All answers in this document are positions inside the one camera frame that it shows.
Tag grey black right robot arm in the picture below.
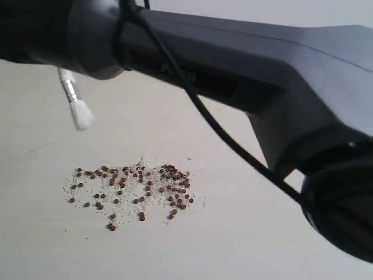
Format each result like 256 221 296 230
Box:
1 1 372 262

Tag white paint brush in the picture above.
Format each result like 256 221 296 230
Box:
57 68 94 131

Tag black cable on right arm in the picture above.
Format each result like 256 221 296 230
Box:
112 0 309 207

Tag brown beans and crumbs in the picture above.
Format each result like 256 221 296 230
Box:
62 158 197 232

